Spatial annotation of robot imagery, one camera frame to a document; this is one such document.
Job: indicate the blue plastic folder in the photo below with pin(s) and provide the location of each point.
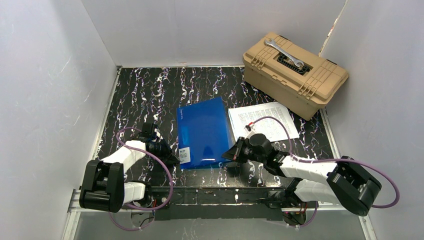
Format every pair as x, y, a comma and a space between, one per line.
203, 134

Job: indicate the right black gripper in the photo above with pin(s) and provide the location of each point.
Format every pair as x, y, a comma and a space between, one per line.
238, 151

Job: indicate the silver open-end wrench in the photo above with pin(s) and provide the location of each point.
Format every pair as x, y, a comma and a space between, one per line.
296, 62

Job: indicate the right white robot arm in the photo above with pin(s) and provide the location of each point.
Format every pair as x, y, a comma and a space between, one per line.
343, 183

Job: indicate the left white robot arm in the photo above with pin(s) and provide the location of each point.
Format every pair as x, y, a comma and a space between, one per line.
104, 187

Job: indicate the tan plastic toolbox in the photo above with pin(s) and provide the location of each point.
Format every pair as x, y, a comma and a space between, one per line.
305, 90

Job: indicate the aluminium frame rail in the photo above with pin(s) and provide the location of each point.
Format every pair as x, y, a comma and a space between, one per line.
214, 222

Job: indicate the white printed paper files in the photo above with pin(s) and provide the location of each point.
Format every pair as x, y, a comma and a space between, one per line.
277, 126

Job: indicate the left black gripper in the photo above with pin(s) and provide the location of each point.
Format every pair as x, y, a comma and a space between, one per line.
163, 149

